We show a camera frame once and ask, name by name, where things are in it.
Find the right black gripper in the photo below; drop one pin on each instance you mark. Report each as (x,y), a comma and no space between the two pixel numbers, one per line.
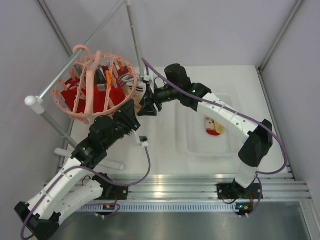
(148,104)

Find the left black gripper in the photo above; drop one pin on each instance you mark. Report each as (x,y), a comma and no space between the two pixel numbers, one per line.
(127,113)

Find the pink round clip hanger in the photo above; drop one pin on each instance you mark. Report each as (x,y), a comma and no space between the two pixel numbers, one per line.
(92,87)

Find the yellow sock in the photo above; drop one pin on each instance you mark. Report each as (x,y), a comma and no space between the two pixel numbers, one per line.
(137,107)
(219,128)

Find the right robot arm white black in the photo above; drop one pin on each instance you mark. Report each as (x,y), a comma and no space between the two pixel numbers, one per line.
(256,138)

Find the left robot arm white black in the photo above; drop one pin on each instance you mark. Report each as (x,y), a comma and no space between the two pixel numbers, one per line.
(43,214)

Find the red sock white cuff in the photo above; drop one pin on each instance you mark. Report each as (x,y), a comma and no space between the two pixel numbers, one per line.
(100,97)

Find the orange clothes peg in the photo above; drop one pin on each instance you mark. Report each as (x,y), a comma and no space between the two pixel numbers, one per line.
(111,81)

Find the white perforated plastic basket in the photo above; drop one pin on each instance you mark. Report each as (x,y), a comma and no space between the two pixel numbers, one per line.
(195,141)

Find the red white patterned sock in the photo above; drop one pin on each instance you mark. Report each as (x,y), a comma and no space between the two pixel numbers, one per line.
(210,127)

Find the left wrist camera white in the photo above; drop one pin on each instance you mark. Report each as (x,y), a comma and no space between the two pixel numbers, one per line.
(141,141)

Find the aluminium mounting rail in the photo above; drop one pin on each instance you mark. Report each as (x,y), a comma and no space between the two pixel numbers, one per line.
(209,193)

